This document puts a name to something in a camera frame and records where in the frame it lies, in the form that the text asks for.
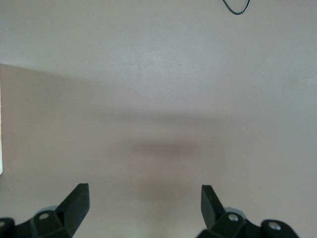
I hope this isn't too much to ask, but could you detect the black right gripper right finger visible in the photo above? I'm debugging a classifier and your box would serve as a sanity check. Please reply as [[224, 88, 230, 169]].
[[197, 184, 300, 238]]

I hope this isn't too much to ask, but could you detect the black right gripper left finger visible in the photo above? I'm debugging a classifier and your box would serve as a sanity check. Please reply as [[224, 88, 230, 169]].
[[0, 183, 90, 238]]

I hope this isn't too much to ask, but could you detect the thin black looped cable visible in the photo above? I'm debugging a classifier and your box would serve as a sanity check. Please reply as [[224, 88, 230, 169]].
[[222, 0, 251, 15]]

